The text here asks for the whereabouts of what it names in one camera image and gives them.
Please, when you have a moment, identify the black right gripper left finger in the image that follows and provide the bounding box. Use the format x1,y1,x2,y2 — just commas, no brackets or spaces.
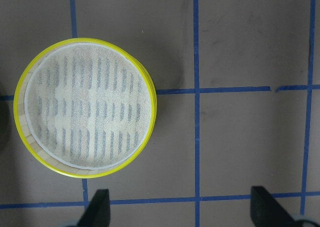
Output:
77,189,111,227

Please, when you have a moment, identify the yellow rimmed bamboo steamer layer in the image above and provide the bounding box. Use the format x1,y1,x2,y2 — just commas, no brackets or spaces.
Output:
13,38,157,179

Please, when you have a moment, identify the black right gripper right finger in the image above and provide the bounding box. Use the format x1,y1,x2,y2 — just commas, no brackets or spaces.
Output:
250,186,300,227

